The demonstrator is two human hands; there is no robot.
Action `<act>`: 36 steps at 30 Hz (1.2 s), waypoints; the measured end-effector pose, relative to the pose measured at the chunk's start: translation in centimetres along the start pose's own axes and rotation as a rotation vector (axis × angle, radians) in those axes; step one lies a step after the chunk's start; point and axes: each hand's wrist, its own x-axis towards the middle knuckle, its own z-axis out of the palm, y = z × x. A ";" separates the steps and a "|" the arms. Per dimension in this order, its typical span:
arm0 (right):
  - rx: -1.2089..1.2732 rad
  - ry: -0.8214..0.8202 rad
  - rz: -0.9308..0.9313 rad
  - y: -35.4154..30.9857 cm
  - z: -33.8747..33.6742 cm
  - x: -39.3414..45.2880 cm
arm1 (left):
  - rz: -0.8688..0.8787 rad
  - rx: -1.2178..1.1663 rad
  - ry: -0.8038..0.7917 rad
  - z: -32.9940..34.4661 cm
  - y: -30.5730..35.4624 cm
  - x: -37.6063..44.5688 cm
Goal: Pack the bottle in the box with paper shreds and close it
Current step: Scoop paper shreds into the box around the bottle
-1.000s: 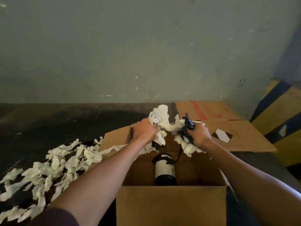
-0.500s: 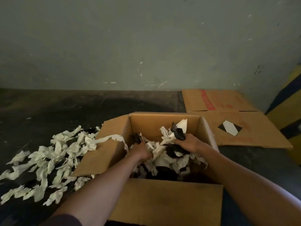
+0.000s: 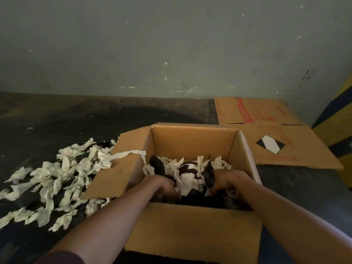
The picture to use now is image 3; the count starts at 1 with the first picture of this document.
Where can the person's right hand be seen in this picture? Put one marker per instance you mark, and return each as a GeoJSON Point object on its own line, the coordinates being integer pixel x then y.
{"type": "Point", "coordinates": [228, 180]}

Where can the person's left hand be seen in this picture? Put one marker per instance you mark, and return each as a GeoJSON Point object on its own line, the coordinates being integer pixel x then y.
{"type": "Point", "coordinates": [166, 188]}

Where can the pile of white paper shreds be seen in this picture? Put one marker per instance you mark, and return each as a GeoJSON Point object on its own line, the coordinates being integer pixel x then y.
{"type": "Point", "coordinates": [66, 173]}
{"type": "Point", "coordinates": [189, 178]}

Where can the brown cardboard box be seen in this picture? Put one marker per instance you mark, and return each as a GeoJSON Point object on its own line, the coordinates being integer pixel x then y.
{"type": "Point", "coordinates": [192, 230]}

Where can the person's left forearm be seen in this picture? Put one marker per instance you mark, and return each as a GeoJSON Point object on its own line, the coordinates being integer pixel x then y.
{"type": "Point", "coordinates": [110, 222]}

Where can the person's right forearm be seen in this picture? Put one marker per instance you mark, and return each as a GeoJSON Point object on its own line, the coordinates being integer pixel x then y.
{"type": "Point", "coordinates": [288, 217]}

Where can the flattened red-printed cardboard sheet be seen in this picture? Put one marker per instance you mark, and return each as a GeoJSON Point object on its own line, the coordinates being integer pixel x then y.
{"type": "Point", "coordinates": [275, 129]}

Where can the dark bottle with white label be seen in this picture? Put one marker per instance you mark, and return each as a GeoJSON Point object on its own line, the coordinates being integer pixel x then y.
{"type": "Point", "coordinates": [156, 164]}

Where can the yellow and black striped pillar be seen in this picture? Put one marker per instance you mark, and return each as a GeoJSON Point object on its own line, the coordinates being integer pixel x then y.
{"type": "Point", "coordinates": [338, 129]}

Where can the maroon sleeve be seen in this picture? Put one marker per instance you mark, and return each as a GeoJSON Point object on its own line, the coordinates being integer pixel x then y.
{"type": "Point", "coordinates": [63, 258]}

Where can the dark scuffed table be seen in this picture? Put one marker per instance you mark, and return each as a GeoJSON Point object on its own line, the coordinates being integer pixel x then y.
{"type": "Point", "coordinates": [41, 120]}

